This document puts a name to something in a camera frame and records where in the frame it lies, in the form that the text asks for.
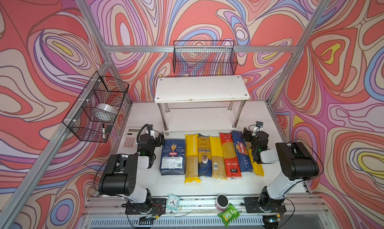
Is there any yellow narrow spaghetti bag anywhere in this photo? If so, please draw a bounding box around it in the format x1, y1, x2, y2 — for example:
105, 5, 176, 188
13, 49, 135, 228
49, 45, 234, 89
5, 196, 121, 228
246, 142, 265, 177

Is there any blue Barilla spaghetti box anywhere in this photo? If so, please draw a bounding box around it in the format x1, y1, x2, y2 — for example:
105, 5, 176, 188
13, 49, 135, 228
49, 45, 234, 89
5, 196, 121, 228
232, 131, 253, 173

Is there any black marker pen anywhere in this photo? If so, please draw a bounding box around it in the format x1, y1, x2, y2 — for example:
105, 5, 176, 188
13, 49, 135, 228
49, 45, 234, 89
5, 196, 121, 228
102, 124, 106, 141

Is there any yellow Pastatime spaghetti bag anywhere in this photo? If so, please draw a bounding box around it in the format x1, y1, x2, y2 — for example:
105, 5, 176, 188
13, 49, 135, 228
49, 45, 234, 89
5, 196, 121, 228
185, 134, 201, 183

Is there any white pink calculator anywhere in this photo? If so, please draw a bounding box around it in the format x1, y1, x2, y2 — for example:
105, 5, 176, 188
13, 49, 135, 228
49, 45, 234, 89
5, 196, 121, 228
121, 127, 140, 149

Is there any black wire basket left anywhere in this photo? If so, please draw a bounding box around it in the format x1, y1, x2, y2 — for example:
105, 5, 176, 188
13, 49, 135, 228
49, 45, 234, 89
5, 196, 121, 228
63, 72, 129, 143

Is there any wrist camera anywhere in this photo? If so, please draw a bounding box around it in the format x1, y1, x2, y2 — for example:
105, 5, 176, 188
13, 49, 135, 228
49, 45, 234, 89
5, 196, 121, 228
255, 121, 264, 129
146, 124, 156, 134

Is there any red spaghetti bag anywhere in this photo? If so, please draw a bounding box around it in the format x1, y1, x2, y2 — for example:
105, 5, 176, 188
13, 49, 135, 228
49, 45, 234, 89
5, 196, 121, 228
220, 133, 242, 178

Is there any mint alarm clock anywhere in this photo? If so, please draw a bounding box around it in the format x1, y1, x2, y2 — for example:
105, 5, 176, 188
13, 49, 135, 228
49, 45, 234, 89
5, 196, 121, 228
166, 194, 181, 211

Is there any silver tape roll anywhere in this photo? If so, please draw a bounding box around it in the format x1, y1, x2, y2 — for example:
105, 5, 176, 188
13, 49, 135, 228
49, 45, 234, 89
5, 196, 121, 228
93, 103, 118, 122

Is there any black wire basket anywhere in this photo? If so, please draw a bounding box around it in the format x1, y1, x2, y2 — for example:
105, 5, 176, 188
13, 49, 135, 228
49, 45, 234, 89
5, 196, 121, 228
63, 72, 129, 143
173, 39, 238, 77

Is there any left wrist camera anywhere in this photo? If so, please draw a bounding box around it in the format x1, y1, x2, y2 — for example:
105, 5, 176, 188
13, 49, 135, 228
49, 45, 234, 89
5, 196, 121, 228
146, 124, 156, 134

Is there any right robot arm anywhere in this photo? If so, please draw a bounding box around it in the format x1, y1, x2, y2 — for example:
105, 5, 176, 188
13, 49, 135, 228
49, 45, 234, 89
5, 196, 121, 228
243, 128, 320, 211

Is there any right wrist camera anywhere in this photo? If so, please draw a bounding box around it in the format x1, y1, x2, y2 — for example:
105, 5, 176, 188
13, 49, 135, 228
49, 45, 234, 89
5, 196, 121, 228
255, 121, 264, 129

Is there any blue Barilla pasta box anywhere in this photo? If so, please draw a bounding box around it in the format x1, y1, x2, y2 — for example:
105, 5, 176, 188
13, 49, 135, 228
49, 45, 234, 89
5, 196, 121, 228
159, 139, 186, 176

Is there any black wire basket back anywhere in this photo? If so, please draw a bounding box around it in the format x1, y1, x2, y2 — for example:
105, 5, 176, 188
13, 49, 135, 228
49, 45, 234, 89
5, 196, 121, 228
173, 39, 238, 77

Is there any yellow clear spaghetti bag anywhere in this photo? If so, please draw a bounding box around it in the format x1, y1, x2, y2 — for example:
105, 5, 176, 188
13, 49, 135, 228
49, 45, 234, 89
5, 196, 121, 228
210, 136, 227, 180

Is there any green snack packet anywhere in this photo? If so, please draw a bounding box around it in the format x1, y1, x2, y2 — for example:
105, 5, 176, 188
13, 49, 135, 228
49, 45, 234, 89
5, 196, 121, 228
218, 204, 240, 228

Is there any white two-tier shelf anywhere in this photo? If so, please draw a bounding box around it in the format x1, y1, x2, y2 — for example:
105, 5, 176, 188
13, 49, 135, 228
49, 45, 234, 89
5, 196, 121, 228
155, 76, 250, 133

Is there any blue yellow Ankara spaghetti bag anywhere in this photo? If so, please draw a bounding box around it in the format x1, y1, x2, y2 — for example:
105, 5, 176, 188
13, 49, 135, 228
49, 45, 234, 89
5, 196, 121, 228
198, 134, 213, 177

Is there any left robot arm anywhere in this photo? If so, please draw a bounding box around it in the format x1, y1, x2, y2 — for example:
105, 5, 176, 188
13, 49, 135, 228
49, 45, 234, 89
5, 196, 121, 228
98, 133, 165, 206

